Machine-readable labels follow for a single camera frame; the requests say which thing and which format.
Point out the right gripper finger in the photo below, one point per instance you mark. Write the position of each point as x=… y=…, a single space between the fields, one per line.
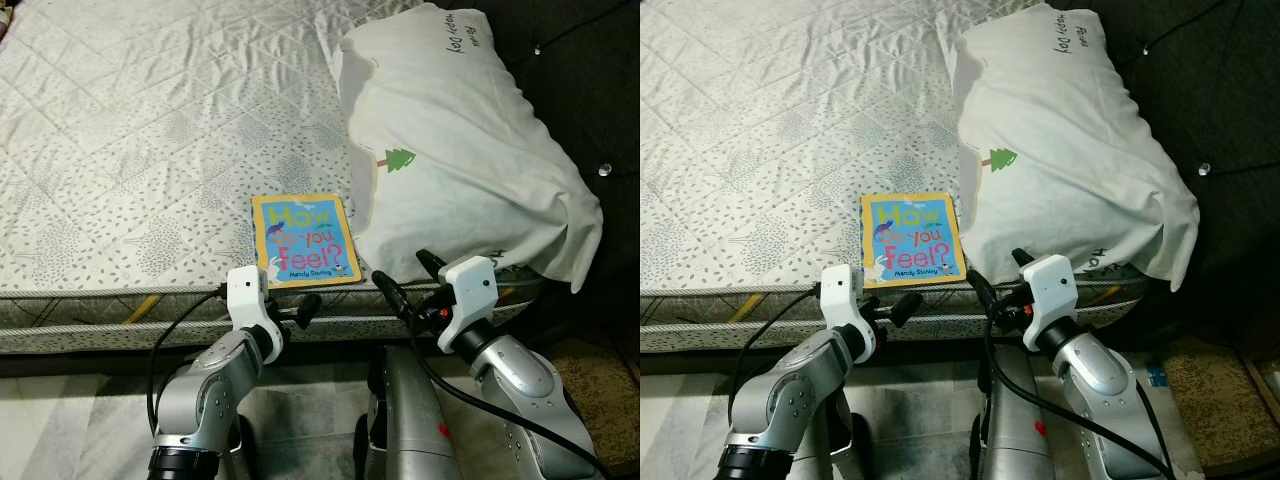
x=431 y=265
x=389 y=292
x=983 y=292
x=1022 y=259

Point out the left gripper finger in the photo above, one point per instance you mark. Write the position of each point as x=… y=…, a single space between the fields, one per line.
x=904 y=307
x=309 y=306

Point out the colourful children's picture book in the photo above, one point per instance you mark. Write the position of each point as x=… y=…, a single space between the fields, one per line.
x=305 y=240
x=915 y=240

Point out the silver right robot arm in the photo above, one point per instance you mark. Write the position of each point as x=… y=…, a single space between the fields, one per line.
x=1100 y=375
x=520 y=380

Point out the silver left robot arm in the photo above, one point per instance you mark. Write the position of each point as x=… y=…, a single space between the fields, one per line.
x=200 y=400
x=790 y=400

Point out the silver robot right leg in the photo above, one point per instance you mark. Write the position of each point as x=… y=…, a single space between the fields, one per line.
x=410 y=420
x=1010 y=420

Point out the white printed pillow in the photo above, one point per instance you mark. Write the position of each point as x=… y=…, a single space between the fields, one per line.
x=450 y=150
x=1070 y=150

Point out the white quilted mattress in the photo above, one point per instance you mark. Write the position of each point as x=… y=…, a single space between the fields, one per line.
x=150 y=120
x=780 y=120

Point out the black tufted headboard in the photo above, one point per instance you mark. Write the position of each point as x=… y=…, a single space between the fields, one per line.
x=1220 y=90
x=590 y=90

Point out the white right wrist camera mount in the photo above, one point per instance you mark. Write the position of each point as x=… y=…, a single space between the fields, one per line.
x=1050 y=290
x=470 y=290

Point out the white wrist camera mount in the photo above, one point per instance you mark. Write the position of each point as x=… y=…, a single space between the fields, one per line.
x=470 y=290
x=247 y=295
x=1050 y=290
x=840 y=295

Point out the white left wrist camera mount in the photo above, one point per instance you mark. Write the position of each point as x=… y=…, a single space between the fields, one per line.
x=840 y=295
x=247 y=295

